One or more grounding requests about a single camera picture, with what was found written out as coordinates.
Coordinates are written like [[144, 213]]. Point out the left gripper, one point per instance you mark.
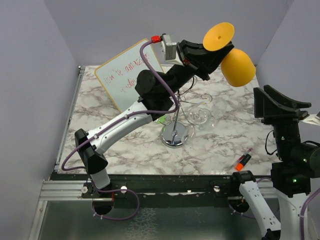
[[196, 55]]

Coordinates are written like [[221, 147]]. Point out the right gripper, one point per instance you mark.
[[261, 108]]

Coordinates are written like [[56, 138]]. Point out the orange plastic cup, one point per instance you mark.
[[236, 67]]

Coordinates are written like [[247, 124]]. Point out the green plastic goblet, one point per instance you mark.
[[161, 120]]

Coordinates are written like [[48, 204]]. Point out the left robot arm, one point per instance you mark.
[[156, 92]]

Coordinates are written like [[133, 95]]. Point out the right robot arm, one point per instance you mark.
[[299, 162]]

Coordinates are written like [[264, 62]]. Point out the chrome wine glass rack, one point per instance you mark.
[[172, 134]]

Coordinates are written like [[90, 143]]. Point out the red pen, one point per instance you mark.
[[241, 157]]

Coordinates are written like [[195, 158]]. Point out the orange black marker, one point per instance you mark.
[[243, 162]]

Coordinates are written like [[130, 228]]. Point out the small whiteboard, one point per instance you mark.
[[118, 76]]

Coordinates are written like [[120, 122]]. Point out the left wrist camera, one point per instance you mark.
[[171, 50]]

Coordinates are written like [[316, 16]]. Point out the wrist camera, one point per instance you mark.
[[171, 50], [312, 119]]

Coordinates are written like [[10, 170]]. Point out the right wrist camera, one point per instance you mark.
[[312, 119]]

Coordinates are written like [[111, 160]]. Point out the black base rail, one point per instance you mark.
[[165, 191]]

